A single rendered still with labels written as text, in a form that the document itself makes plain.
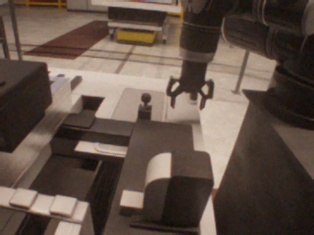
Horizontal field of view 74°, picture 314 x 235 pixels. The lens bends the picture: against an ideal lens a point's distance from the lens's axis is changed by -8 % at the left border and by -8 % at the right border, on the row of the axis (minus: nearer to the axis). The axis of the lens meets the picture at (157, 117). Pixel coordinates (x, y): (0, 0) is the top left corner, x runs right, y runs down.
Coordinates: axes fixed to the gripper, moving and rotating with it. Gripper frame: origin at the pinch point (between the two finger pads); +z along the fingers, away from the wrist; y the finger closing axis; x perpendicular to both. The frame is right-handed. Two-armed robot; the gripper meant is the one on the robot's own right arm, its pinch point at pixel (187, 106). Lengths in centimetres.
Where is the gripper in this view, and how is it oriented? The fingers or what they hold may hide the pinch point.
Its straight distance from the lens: 74.0
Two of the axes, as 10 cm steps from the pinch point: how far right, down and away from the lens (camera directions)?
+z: -0.9, 8.4, 5.3
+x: -0.4, -5.4, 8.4
